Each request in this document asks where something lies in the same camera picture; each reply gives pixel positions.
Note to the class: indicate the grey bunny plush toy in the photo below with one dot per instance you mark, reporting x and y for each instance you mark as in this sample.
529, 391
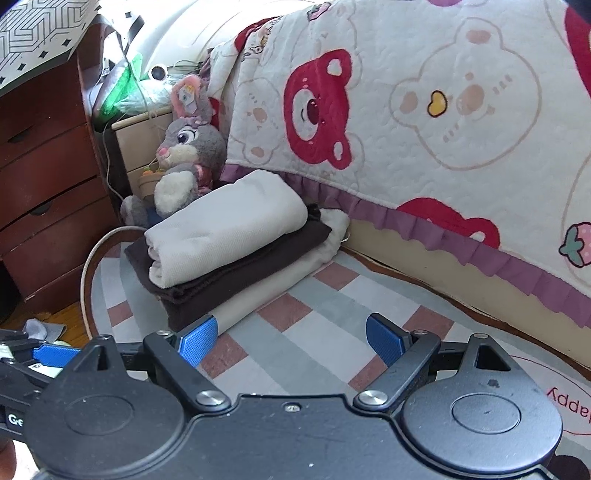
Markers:
184, 138

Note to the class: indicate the folded dark brown garment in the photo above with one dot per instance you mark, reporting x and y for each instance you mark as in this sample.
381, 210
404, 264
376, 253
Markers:
318, 254

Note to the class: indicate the beige bed base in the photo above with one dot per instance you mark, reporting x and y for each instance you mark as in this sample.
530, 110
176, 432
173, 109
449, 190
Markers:
438, 277

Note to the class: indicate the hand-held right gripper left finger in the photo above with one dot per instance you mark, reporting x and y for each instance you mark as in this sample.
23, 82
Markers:
198, 339

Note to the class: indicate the bear print blanket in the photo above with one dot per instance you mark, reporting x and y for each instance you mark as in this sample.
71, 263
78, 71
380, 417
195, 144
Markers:
415, 69

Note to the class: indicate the beige nightstand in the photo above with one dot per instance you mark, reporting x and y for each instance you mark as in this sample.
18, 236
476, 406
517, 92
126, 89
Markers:
134, 143

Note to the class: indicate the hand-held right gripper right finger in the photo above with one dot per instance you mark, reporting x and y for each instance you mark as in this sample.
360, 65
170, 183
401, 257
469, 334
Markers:
385, 339

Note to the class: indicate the white round device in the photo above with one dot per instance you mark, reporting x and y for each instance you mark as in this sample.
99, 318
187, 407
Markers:
159, 72

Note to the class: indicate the checkered rug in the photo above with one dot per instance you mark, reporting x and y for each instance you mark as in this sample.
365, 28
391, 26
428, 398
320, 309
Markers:
300, 332

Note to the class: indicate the green plastic bag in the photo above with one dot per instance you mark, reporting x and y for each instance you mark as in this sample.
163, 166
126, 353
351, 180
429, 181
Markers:
117, 87

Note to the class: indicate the red-brown wooden drawer chest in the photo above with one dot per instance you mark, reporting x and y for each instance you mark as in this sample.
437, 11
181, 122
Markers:
46, 207

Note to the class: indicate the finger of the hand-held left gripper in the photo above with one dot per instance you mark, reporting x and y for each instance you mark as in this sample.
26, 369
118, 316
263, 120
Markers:
55, 355
25, 374

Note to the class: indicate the cream waffle pajama top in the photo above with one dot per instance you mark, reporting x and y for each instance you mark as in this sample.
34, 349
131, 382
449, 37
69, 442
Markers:
221, 221

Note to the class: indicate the geometric patterned cloth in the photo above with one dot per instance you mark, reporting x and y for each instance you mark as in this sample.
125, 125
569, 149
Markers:
32, 32

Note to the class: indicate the small grey cloth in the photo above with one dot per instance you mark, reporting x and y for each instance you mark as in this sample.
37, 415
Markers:
44, 328

